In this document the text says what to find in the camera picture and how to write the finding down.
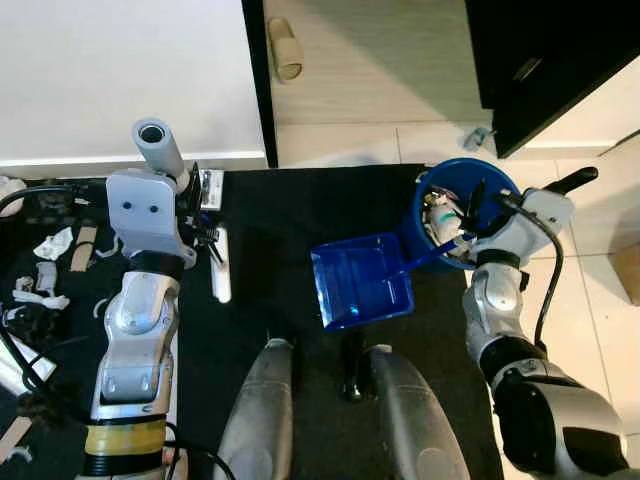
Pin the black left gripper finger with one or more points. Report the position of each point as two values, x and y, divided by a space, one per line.
194 182
210 250

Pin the blue plastic dustpan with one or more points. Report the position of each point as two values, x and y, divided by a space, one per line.
360 280

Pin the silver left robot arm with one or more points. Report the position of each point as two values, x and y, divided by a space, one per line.
135 330

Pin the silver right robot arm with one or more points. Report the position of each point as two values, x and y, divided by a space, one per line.
500 320

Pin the black floor mat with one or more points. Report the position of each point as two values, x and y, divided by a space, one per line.
300 210

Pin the small blister pack card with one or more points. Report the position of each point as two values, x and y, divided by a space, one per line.
210 190

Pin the white crumpled trash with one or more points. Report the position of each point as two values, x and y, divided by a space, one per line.
445 220

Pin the blue plastic bucket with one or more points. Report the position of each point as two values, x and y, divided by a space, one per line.
450 172

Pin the brown cardboard box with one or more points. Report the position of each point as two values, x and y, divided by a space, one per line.
628 275

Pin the flat wooden stick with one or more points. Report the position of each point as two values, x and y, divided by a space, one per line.
15 440
83 248

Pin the white cabinet panel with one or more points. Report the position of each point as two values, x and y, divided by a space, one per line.
120 70

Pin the white crumpled paper scrap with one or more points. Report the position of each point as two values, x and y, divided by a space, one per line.
40 295
55 244

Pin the beige slipper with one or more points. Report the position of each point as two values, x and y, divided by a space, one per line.
286 50

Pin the grey left robot leg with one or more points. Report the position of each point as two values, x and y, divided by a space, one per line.
255 420

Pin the grey robot leg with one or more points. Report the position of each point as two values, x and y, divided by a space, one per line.
415 420
255 420

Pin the black cabinet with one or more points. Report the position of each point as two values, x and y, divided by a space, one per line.
560 40

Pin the grey right robot leg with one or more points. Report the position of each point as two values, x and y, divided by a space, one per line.
415 420

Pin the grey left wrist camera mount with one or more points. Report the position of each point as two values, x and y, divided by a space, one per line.
140 215

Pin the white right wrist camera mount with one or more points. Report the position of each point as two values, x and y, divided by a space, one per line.
535 215

